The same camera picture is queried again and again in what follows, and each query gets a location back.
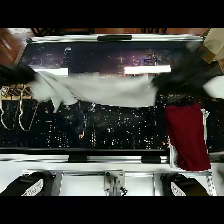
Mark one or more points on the golden clothes hanger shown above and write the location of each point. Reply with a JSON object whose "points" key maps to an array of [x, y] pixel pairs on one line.
{"points": [[20, 120], [2, 121]]}

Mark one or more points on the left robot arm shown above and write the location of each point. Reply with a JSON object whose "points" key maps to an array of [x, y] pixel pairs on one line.
{"points": [[15, 73]]}

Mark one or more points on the red garment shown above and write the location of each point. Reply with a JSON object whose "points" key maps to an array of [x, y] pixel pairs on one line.
{"points": [[186, 136]]}

